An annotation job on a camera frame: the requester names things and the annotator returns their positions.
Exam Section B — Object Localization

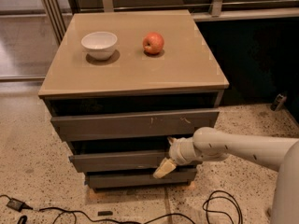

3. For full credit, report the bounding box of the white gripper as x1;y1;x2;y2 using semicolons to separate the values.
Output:
153;136;202;179

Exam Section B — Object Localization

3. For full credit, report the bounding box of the grey drawer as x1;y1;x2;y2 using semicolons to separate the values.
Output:
85;166;197;189
69;150;168;173
50;108;220;141

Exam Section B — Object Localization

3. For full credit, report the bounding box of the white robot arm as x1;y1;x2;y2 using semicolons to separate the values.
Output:
153;127;299;224

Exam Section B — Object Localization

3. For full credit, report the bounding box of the grey bottom drawer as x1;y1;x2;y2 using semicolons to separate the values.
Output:
85;166;197;189

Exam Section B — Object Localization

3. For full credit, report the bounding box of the grey top drawer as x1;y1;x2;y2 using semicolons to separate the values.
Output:
50;108;220;141

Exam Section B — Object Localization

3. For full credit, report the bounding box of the grey drawer cabinet beige top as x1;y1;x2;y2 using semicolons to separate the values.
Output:
37;9;230;190

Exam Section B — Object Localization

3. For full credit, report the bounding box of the small black floor block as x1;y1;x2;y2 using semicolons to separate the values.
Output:
97;211;113;217

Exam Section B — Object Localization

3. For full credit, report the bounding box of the red apple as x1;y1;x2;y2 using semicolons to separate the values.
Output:
143;32;164;55

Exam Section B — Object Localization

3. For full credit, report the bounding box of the small dark floor device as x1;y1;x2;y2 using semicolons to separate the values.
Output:
270;92;287;111

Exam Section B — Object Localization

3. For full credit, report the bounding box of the white ceramic bowl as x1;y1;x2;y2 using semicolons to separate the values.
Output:
81;32;118;61

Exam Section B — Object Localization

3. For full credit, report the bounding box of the black power adapter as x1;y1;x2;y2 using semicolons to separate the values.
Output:
7;198;32;212

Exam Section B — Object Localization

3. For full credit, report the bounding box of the black floor cable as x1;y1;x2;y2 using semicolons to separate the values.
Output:
0;189;244;224

